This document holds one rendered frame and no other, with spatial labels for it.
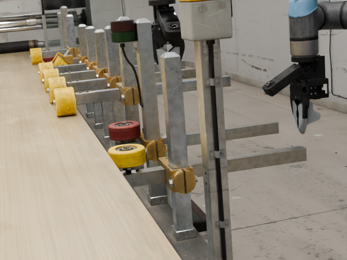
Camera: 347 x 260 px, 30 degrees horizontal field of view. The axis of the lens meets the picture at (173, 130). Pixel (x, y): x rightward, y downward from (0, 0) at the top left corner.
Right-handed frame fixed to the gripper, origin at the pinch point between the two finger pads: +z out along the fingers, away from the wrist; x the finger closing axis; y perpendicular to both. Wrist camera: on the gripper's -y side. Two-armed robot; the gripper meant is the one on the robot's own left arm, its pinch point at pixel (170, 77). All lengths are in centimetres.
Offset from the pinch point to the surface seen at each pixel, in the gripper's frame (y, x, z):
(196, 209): -18.7, 0.3, 30.5
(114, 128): -7.6, 16.9, 10.1
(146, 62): -10.6, 8.0, -5.8
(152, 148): -13.4, 8.9, 15.2
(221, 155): -62, 6, 6
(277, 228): 124, -77, 101
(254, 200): 169, -82, 101
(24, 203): -56, 40, 11
